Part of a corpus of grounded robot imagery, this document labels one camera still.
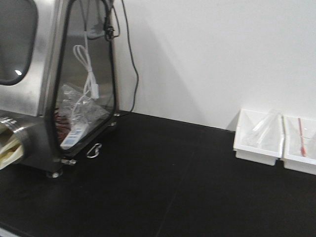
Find white power strip cable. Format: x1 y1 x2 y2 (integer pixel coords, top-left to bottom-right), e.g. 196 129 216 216
60 29 101 150

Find metal latch ring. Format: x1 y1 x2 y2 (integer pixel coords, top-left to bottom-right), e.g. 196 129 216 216
86 143 102 159

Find white storage bin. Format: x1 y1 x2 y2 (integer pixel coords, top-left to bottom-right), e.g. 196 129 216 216
233 109 284 166
281 116 316 175

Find small clear beaker in bin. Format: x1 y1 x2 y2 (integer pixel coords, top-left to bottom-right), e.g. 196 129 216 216
303 128 316 159

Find stainless steel glove box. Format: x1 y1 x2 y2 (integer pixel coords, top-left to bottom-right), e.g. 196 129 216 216
0 0 117 178

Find left white storage bin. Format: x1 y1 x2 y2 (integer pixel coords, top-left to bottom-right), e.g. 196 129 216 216
233 109 284 166

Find clear glass test tubes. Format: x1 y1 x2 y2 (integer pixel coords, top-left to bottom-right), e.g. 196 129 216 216
243 110 279 147

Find black hanging cable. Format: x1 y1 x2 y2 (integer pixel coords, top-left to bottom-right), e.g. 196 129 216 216
103 0 139 113

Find clear plastic bag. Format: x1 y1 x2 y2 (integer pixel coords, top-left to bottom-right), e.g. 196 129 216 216
58 84 110 125

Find middle white storage bin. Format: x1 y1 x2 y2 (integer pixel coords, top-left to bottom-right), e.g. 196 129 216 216
281 116 316 175

